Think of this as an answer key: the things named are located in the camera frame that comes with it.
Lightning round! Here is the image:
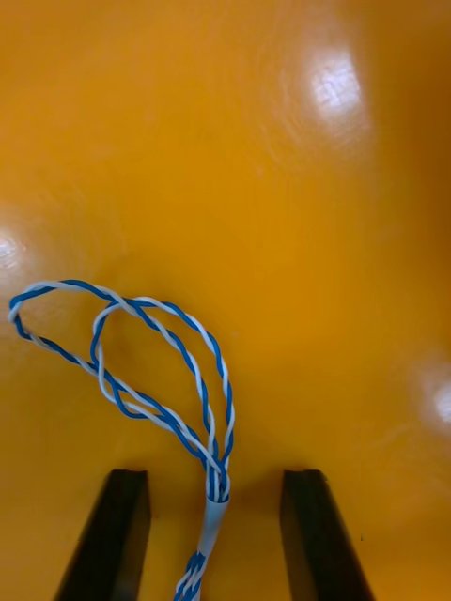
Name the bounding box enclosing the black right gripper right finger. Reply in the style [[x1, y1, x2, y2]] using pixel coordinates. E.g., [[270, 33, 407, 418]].
[[279, 467, 377, 601]]

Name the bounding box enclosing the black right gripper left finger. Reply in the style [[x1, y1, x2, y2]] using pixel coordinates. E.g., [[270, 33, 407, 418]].
[[53, 467, 152, 601]]

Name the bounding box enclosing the blue-white twisted wire harness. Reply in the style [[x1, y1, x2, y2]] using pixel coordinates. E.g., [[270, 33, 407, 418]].
[[8, 280, 236, 601]]

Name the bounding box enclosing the yellow-orange plastic bin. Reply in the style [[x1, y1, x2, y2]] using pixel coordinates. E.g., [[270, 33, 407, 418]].
[[0, 0, 451, 601]]

